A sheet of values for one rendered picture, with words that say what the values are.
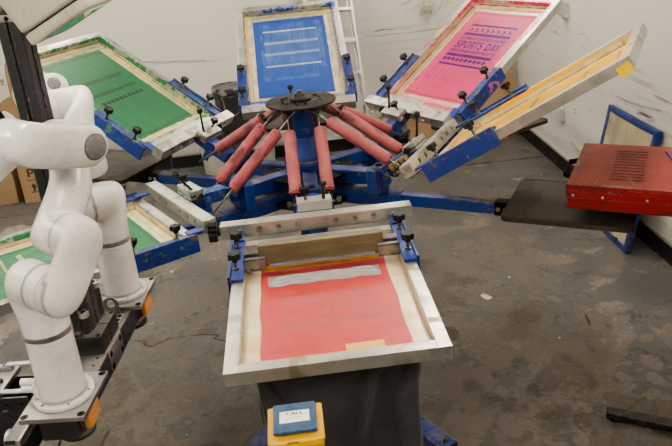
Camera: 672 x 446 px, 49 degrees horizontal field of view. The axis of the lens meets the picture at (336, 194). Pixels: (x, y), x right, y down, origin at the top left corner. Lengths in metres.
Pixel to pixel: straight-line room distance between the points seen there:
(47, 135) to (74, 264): 0.25
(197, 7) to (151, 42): 0.49
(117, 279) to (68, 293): 0.52
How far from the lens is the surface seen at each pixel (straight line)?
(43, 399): 1.68
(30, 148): 1.41
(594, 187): 2.60
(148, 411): 3.56
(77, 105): 1.98
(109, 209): 1.92
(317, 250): 2.38
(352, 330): 2.06
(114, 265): 1.98
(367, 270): 2.35
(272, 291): 2.30
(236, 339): 2.03
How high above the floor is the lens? 2.05
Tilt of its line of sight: 21 degrees down
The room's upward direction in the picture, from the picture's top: 5 degrees counter-clockwise
